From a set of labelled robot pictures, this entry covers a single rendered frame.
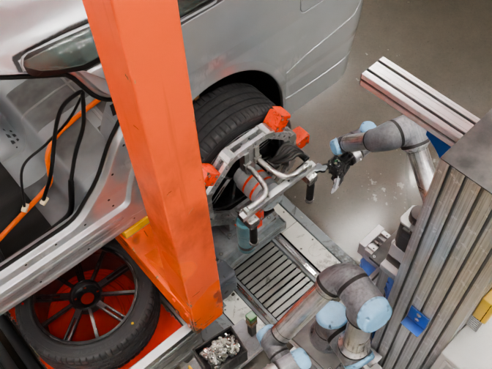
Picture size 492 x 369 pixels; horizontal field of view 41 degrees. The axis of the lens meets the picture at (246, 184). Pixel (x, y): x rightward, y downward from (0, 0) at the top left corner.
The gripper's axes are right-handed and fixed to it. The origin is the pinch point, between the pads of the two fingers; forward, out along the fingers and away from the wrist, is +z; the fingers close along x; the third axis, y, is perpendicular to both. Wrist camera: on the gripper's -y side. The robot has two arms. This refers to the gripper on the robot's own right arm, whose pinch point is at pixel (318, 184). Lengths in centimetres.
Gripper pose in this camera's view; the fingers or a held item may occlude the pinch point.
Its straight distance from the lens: 300.2
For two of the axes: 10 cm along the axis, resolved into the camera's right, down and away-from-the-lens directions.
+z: -7.6, 5.6, -3.4
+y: -0.2, -5.4, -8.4
